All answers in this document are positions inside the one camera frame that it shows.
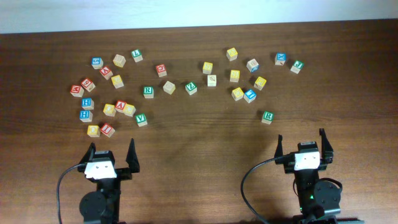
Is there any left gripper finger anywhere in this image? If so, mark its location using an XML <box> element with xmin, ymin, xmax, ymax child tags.
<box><xmin>126</xmin><ymin>138</ymin><xmax>140</xmax><ymax>173</ymax></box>
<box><xmin>79</xmin><ymin>142</ymin><xmax>96</xmax><ymax>164</ymax></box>

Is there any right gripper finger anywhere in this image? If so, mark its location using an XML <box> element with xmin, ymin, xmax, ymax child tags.
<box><xmin>319</xmin><ymin>128</ymin><xmax>333</xmax><ymax>154</ymax></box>
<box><xmin>274</xmin><ymin>135</ymin><xmax>284</xmax><ymax>157</ymax></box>

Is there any green r block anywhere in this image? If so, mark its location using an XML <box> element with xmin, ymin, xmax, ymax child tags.
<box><xmin>143</xmin><ymin>86</ymin><xmax>154</xmax><ymax>99</ymax></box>
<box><xmin>261</xmin><ymin>111</ymin><xmax>274</xmax><ymax>124</ymax></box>

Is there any yellow S block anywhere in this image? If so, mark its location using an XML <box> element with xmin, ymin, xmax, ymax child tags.
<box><xmin>229</xmin><ymin>70</ymin><xmax>240</xmax><ymax>83</ymax></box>
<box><xmin>202</xmin><ymin>62</ymin><xmax>213</xmax><ymax>75</ymax></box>

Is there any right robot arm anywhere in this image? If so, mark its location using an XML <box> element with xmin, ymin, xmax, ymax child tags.
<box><xmin>274</xmin><ymin>128</ymin><xmax>343</xmax><ymax>223</ymax></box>

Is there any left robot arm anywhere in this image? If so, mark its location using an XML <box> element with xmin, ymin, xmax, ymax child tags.
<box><xmin>78</xmin><ymin>139</ymin><xmax>140</xmax><ymax>224</ymax></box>

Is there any yellow block bottom left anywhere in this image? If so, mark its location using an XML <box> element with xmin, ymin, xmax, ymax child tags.
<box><xmin>86</xmin><ymin>125</ymin><xmax>101</xmax><ymax>138</ymax></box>

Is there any red I block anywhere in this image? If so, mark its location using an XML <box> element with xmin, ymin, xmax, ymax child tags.
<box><xmin>100</xmin><ymin>123</ymin><xmax>116</xmax><ymax>138</ymax></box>

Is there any blue H block lower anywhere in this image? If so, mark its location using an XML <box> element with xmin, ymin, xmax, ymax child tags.
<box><xmin>79</xmin><ymin>110</ymin><xmax>93</xmax><ymax>123</ymax></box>

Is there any blue h block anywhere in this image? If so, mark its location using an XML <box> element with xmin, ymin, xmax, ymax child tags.
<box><xmin>79</xmin><ymin>110</ymin><xmax>93</xmax><ymax>123</ymax></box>
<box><xmin>81</xmin><ymin>98</ymin><xmax>95</xmax><ymax>110</ymax></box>

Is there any green V block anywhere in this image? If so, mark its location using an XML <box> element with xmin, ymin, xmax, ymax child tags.
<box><xmin>135</xmin><ymin>113</ymin><xmax>147</xmax><ymax>127</ymax></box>

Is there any yellow block mid left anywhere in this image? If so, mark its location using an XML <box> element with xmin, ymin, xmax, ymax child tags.
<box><xmin>103</xmin><ymin>104</ymin><xmax>117</xmax><ymax>117</ymax></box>

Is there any yellow block beside A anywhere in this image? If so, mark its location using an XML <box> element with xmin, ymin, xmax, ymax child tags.
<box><xmin>123</xmin><ymin>104</ymin><xmax>136</xmax><ymax>117</ymax></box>

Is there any blue H block upper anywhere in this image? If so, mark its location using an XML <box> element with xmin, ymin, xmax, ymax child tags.
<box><xmin>81</xmin><ymin>98</ymin><xmax>95</xmax><ymax>110</ymax></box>

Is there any red A block lower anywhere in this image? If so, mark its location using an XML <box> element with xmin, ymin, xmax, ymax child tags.
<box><xmin>115</xmin><ymin>100</ymin><xmax>126</xmax><ymax>113</ymax></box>

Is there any red a block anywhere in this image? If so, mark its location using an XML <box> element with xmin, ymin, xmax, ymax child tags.
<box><xmin>115</xmin><ymin>100</ymin><xmax>126</xmax><ymax>113</ymax></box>
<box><xmin>99</xmin><ymin>66</ymin><xmax>113</xmax><ymax>80</ymax></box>

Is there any blue picture block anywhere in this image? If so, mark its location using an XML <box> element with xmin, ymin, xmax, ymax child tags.
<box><xmin>244</xmin><ymin>89</ymin><xmax>257</xmax><ymax>103</ymax></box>

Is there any red M block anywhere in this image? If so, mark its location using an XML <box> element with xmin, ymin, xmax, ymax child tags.
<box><xmin>70</xmin><ymin>85</ymin><xmax>84</xmax><ymax>98</ymax></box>

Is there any red 9 block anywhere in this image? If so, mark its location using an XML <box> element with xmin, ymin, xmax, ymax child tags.
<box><xmin>81</xmin><ymin>78</ymin><xmax>96</xmax><ymax>92</ymax></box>

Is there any yellow block lower right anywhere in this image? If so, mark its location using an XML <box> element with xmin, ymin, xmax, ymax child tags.
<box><xmin>231</xmin><ymin>87</ymin><xmax>244</xmax><ymax>101</ymax></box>

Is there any yellow block upper left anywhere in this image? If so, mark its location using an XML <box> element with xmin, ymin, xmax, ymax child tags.
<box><xmin>111</xmin><ymin>75</ymin><xmax>124</xmax><ymax>89</ymax></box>

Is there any plain wooden block centre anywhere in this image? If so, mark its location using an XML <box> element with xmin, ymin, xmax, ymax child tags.
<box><xmin>163</xmin><ymin>81</ymin><xmax>176</xmax><ymax>95</ymax></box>

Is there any red A block upper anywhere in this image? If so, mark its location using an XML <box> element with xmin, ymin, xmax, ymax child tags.
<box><xmin>99</xmin><ymin>66</ymin><xmax>113</xmax><ymax>80</ymax></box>

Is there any green J block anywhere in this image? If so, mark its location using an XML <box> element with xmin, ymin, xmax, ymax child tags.
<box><xmin>290</xmin><ymin>60</ymin><xmax>304</xmax><ymax>74</ymax></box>

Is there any blue 5 block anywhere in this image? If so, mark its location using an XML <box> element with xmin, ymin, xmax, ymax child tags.
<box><xmin>91</xmin><ymin>57</ymin><xmax>103</xmax><ymax>70</ymax></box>

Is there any wooden block blue side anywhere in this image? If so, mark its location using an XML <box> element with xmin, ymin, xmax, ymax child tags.
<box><xmin>246</xmin><ymin>58</ymin><xmax>259</xmax><ymax>72</ymax></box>

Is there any green Z block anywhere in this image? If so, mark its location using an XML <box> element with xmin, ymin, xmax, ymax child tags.
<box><xmin>185</xmin><ymin>82</ymin><xmax>198</xmax><ymax>95</ymax></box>

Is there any red Q block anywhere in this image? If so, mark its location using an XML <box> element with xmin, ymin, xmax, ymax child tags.
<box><xmin>155</xmin><ymin>64</ymin><xmax>167</xmax><ymax>77</ymax></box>

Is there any blue X block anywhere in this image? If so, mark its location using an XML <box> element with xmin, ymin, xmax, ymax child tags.
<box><xmin>275</xmin><ymin>52</ymin><xmax>287</xmax><ymax>66</ymax></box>

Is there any plain wooden block top-left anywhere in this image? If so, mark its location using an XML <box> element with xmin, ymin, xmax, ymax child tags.
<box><xmin>113</xmin><ymin>54</ymin><xmax>126</xmax><ymax>68</ymax></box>

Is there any wooden picture block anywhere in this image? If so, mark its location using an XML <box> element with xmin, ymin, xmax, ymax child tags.
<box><xmin>207</xmin><ymin>75</ymin><xmax>217</xmax><ymax>87</ymax></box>

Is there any green L block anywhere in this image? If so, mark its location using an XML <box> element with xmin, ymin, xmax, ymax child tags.
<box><xmin>131</xmin><ymin>49</ymin><xmax>143</xmax><ymax>63</ymax></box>

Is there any yellow block top right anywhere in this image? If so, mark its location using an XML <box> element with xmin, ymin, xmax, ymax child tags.
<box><xmin>226</xmin><ymin>47</ymin><xmax>238</xmax><ymax>61</ymax></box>

